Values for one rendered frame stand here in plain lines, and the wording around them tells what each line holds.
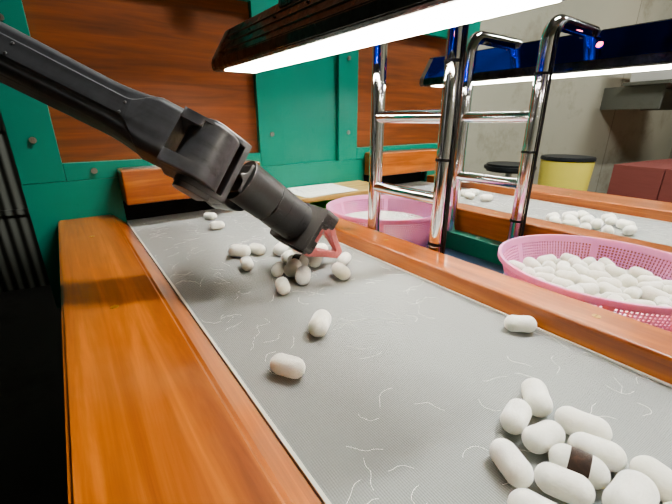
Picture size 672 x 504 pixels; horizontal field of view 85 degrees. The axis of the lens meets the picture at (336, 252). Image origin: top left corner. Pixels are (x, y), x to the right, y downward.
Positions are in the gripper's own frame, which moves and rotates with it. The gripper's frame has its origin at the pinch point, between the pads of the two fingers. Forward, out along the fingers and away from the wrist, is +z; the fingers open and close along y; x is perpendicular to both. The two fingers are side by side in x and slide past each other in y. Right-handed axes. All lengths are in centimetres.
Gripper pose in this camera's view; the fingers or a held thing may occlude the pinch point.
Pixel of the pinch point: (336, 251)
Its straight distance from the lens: 58.1
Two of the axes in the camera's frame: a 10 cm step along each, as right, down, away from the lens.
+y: -6.0, -2.7, 7.6
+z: 6.1, 4.6, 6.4
